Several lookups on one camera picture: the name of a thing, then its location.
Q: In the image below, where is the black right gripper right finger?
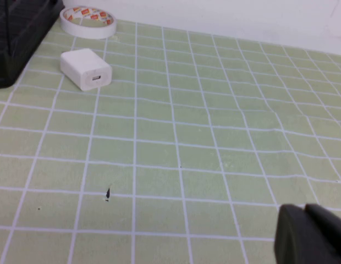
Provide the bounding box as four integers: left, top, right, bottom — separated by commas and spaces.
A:
305, 203, 341, 264

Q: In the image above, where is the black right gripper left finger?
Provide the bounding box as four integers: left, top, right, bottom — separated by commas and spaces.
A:
274, 203, 341, 264

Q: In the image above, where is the green checked tablecloth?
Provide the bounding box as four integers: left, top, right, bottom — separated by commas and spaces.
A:
0, 18, 341, 264

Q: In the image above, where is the white USB charger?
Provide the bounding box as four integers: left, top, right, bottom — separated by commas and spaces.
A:
59, 48, 113, 92

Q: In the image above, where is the white tape roll red print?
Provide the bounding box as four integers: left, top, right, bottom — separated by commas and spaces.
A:
59, 5, 118, 40

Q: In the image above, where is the black wire dish rack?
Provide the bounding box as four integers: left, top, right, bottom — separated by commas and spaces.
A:
0, 0, 65, 89

